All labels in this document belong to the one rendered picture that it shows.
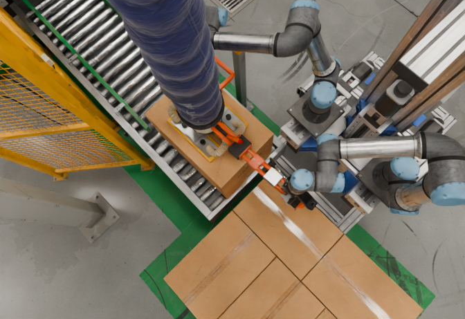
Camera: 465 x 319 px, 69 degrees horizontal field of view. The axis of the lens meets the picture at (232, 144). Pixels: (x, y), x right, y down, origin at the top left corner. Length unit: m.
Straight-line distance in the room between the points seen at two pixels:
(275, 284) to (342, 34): 2.27
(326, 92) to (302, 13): 0.44
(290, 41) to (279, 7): 2.17
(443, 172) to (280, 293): 1.31
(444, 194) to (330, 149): 0.39
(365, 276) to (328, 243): 0.28
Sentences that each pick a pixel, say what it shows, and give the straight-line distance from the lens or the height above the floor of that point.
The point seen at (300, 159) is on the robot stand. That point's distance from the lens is 2.68.
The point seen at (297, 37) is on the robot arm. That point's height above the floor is 1.63.
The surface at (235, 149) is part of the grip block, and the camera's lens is 1.63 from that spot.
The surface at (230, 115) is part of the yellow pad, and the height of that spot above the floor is 1.08.
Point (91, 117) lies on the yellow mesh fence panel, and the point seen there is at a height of 1.12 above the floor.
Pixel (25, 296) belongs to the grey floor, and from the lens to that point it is 3.30.
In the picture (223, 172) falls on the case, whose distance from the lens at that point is 1.76.
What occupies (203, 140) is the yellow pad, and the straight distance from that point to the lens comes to 1.77.
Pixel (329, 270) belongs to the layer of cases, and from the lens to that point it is 2.29.
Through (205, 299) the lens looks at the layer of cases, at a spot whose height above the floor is 0.54.
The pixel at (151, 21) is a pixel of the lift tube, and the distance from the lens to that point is 0.90.
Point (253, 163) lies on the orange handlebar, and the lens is 1.62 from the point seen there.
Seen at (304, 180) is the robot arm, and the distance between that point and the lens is 1.26.
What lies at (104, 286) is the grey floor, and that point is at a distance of 3.02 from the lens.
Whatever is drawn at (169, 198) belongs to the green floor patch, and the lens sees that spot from 2.88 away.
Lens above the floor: 2.78
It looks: 73 degrees down
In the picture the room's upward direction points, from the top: 10 degrees counter-clockwise
